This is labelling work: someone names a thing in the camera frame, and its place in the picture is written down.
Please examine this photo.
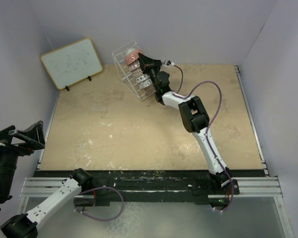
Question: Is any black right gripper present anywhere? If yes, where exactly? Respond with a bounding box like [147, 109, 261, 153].
[137, 54, 162, 91]

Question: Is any blue triangle pattern bowl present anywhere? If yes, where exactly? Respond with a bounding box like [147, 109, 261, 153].
[128, 60, 141, 71]

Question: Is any grey medallion pattern bowl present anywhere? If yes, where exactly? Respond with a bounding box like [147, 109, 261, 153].
[124, 48, 143, 65]

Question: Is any red diamond dot bowl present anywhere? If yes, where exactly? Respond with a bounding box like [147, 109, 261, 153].
[136, 74, 151, 84]

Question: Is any black floral pattern bowl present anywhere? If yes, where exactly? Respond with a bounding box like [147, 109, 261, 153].
[139, 79, 152, 89]

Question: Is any white wire dish rack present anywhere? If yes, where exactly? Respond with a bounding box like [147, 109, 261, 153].
[112, 41, 154, 101]

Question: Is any brown lattice pattern bowl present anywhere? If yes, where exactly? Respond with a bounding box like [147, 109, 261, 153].
[131, 67, 143, 78]

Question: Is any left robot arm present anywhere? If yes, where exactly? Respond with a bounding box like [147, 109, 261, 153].
[0, 120, 92, 238]

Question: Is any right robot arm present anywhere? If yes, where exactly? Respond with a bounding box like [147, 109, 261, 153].
[138, 53, 234, 194]

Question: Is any yellow framed whiteboard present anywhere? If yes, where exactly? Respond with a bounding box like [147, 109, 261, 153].
[40, 38, 103, 90]

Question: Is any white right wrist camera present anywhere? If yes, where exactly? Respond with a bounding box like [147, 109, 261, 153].
[161, 60, 175, 67]

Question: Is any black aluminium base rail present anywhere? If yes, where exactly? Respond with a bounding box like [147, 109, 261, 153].
[22, 169, 281, 206]

